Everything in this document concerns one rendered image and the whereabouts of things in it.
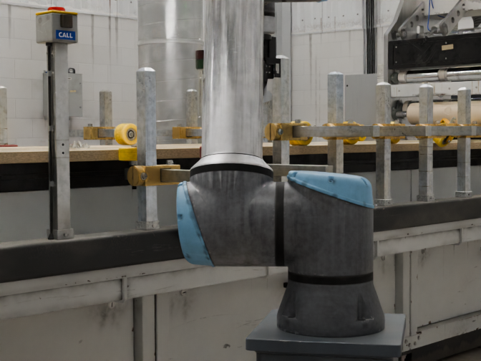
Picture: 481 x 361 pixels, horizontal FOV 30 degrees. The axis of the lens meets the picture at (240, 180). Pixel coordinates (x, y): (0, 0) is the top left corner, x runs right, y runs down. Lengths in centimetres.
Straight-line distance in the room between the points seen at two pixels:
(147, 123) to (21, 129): 835
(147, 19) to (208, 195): 504
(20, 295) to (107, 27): 943
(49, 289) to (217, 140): 72
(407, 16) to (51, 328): 350
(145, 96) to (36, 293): 55
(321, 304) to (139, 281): 85
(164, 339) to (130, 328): 11
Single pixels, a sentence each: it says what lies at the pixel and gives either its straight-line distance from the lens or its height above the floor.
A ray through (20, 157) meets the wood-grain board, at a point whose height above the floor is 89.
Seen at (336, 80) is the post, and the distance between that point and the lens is 279.
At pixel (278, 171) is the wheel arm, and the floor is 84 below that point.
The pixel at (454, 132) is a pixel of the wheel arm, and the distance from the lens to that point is 288.
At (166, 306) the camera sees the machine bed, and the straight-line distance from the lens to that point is 262.
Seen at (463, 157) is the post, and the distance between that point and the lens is 340.
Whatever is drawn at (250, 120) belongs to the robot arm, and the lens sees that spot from 159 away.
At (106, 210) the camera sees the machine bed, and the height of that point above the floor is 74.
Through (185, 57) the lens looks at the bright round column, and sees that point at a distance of 647.
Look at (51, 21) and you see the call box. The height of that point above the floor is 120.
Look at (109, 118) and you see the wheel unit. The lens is 354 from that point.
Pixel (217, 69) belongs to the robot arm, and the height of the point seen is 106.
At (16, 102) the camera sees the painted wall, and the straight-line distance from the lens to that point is 1055.
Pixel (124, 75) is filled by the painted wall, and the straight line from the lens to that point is 1154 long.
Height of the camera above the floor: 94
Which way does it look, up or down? 3 degrees down
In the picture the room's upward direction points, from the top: straight up
